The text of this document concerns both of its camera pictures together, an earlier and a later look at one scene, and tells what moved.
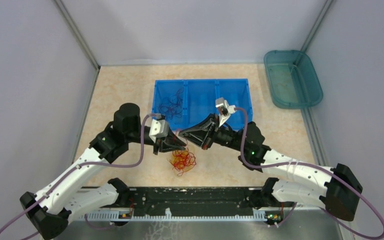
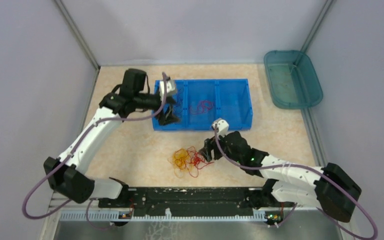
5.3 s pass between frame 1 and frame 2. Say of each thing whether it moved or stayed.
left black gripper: moved
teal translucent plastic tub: stayed
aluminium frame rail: stayed
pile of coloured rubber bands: stayed
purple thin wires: stayed
